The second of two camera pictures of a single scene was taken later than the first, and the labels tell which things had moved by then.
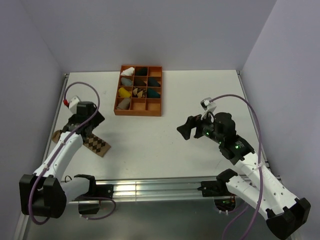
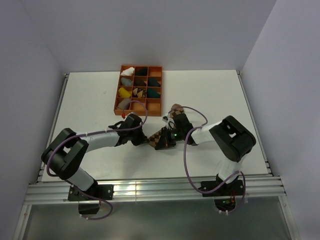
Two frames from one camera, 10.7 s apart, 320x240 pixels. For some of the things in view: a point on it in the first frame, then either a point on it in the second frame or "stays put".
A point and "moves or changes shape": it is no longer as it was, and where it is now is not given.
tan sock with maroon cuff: x=125 y=104 stays put
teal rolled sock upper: x=152 y=82 stays put
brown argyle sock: x=92 y=143 moves or changes shape
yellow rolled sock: x=124 y=93 stays put
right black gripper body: x=205 y=127 -> x=171 y=136
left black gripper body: x=99 y=119 -> x=137 y=137
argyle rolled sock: x=140 y=93 stays put
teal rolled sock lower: x=152 y=94 stays put
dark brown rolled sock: x=138 y=82 stays put
